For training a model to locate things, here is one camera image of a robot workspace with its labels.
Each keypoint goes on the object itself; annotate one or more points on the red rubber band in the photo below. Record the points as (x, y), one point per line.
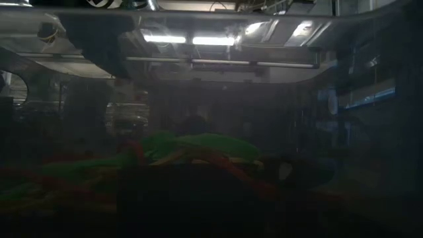
(244, 178)

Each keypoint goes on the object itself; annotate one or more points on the grey translucent plastic bin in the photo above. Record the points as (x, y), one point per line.
(363, 211)

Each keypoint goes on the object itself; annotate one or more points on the dark round ceiling fixture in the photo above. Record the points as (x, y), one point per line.
(47, 33)

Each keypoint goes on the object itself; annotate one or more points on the ceiling light panel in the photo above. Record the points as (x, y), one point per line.
(165, 39)
(302, 30)
(213, 41)
(256, 28)

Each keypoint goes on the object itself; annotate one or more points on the translucent white cup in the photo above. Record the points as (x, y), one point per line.
(86, 109)

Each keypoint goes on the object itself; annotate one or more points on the grey horizontal pipe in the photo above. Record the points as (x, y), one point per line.
(218, 61)

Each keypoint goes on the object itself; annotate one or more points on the blue-edged shelf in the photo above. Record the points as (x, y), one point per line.
(370, 98)

